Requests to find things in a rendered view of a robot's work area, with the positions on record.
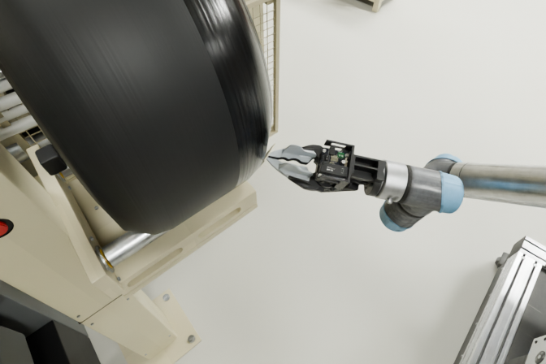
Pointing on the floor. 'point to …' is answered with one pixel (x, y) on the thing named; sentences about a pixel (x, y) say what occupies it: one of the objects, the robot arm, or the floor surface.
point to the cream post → (66, 267)
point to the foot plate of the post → (180, 347)
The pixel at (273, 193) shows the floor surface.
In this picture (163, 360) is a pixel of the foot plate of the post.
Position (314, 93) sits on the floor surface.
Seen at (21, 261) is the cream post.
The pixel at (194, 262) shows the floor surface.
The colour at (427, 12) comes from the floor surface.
